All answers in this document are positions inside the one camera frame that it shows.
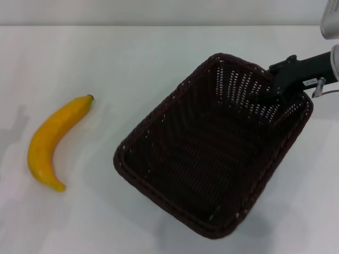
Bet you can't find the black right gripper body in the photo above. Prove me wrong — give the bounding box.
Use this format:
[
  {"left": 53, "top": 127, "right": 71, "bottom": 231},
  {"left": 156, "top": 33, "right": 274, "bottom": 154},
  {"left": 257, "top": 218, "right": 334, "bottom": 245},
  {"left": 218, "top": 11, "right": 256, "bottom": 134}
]
[{"left": 274, "top": 51, "right": 339, "bottom": 103}]

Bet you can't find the black woven plastic basket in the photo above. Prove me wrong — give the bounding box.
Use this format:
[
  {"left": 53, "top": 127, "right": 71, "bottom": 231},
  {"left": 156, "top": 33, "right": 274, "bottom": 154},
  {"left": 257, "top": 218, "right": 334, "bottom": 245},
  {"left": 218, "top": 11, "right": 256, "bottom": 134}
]
[{"left": 113, "top": 52, "right": 314, "bottom": 233}]

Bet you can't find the yellow banana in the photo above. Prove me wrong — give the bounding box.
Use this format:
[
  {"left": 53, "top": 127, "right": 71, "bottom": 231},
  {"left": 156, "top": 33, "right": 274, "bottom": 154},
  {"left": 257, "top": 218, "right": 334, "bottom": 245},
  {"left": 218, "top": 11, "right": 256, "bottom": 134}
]
[{"left": 27, "top": 94, "right": 95, "bottom": 193}]

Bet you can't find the grey cable with metal plug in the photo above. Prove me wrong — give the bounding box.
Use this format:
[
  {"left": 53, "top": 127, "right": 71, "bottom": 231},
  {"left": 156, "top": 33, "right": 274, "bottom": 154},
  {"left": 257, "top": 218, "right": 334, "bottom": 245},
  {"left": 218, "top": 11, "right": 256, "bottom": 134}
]
[{"left": 311, "top": 77, "right": 339, "bottom": 98}]

